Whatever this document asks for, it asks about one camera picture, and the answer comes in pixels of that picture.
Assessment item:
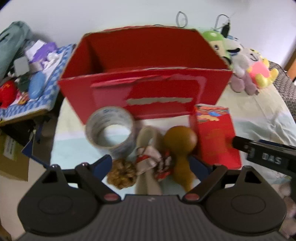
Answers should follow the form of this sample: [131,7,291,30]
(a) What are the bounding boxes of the green mushroom plush toy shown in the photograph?
[201,30,233,66]

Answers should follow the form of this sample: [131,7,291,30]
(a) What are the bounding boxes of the black charger with cable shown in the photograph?
[215,14,232,36]

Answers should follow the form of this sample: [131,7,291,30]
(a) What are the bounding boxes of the teal cloth bundle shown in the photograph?
[0,21,33,78]

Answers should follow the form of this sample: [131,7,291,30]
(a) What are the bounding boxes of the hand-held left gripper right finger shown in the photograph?
[182,156,260,204]

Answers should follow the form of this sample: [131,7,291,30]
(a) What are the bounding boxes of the small grey box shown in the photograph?
[13,57,30,76]

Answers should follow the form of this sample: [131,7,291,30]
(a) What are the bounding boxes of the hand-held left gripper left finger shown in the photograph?
[43,155,122,205]

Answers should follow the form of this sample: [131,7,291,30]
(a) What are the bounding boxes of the brown wooden gourd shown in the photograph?
[163,126,199,192]

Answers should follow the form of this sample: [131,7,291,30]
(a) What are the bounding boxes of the red plush toy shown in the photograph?
[0,80,18,109]

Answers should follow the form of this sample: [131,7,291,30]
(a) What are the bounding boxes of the dark woven mat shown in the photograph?
[266,59,296,113]

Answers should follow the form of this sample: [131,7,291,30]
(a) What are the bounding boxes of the blue glasses case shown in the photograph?
[28,71,47,100]

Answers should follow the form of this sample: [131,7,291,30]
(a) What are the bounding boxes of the brown pinecone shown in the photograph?
[107,159,137,189]

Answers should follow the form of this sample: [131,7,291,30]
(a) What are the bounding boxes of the clear packing tape roll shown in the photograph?
[85,107,136,160]

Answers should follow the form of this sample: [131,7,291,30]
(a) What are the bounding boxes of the white plush toy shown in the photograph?
[228,44,258,96]

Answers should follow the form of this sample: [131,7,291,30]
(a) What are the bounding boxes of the brown cardboard box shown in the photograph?
[0,131,30,181]

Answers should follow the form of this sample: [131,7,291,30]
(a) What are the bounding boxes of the red white patterned charm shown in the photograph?
[136,146,173,181]

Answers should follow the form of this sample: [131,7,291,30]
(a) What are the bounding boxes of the red cardboard box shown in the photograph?
[57,25,233,125]

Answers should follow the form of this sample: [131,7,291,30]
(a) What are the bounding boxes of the pink yellow plush toy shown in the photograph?
[246,48,279,90]

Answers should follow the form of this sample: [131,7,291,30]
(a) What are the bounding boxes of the purple tissue pack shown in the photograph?
[25,40,58,70]

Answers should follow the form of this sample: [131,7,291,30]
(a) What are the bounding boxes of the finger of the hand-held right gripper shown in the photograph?
[232,136,250,154]

